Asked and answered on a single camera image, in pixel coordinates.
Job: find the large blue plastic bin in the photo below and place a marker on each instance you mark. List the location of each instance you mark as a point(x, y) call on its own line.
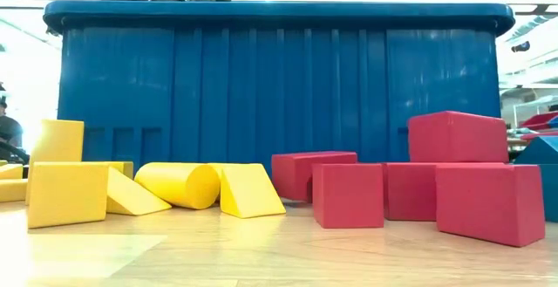
point(283, 95)

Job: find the red foam arch block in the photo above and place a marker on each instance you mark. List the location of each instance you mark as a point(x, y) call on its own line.
point(292, 173)

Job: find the red foam cube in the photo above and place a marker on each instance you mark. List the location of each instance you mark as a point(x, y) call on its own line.
point(349, 195)
point(457, 136)

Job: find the yellow foam wedge block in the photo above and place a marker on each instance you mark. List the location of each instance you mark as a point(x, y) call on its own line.
point(131, 202)

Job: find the blue foam wedge block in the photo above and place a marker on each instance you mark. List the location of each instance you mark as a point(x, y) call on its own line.
point(540, 152)

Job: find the black ceiling fixture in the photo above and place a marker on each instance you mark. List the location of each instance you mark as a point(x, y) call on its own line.
point(521, 46)

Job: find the red tilted tray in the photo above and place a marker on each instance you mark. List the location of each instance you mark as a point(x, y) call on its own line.
point(540, 120)

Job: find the black slanted bar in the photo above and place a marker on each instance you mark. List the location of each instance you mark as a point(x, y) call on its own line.
point(13, 152)

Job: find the person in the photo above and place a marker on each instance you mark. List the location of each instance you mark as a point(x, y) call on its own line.
point(8, 130)

